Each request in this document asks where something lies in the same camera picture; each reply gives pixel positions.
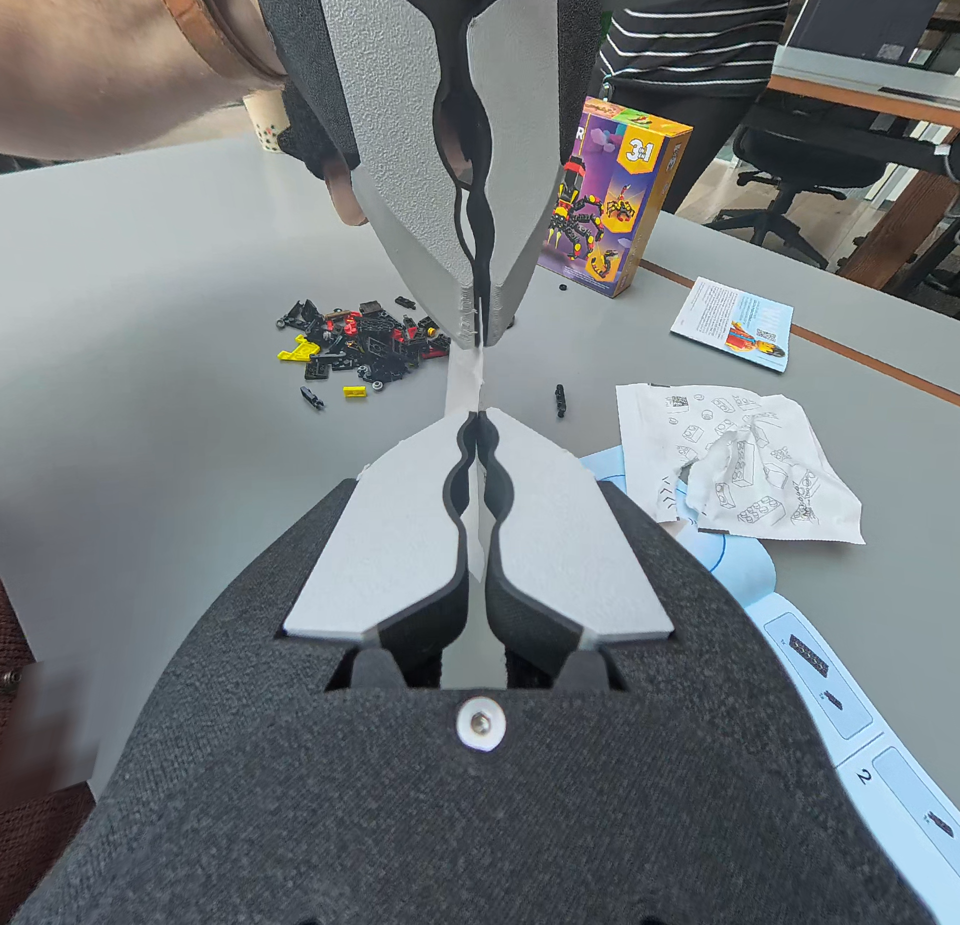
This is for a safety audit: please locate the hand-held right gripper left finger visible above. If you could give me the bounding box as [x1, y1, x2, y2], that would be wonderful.
[281, 411, 481, 637]

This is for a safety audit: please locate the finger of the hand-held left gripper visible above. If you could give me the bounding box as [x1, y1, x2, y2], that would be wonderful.
[465, 0, 564, 347]
[313, 0, 483, 350]

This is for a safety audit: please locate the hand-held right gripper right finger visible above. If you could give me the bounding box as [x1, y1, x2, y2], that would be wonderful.
[477, 407, 676, 652]

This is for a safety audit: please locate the white printed paper bag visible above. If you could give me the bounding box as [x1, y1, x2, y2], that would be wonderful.
[442, 343, 489, 585]

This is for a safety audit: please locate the person's left forearm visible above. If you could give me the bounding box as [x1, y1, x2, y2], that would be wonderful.
[0, 0, 290, 163]

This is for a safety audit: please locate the grey desk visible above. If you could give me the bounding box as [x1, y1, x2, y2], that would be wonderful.
[0, 133, 960, 925]

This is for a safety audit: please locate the brown desk slot strip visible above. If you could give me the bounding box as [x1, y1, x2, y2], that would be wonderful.
[637, 259, 960, 407]

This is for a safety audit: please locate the person's left hand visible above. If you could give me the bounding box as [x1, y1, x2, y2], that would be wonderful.
[324, 152, 370, 227]

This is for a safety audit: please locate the dotted paper cup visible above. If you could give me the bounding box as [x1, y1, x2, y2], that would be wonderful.
[241, 88, 292, 154]

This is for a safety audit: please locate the purple toy set box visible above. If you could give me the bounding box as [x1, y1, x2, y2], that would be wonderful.
[536, 96, 695, 300]

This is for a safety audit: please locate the pile of black toy bricks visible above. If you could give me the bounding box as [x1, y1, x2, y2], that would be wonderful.
[276, 295, 455, 385]

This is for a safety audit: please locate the torn white paper bag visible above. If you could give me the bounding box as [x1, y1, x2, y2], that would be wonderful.
[615, 382, 866, 546]

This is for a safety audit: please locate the white and blue leaflet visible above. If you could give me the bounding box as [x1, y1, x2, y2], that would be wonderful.
[669, 276, 795, 373]

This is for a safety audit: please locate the black office chair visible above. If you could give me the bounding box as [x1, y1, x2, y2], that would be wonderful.
[708, 103, 946, 270]

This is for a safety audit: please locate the open blue instruction booklet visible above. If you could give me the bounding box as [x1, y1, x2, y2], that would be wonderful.
[579, 445, 960, 877]

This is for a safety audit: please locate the open silver laptop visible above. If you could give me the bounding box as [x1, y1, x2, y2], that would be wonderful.
[772, 0, 960, 101]

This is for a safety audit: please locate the brown leather watch strap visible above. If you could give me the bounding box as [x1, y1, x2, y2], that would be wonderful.
[138, 0, 290, 86]

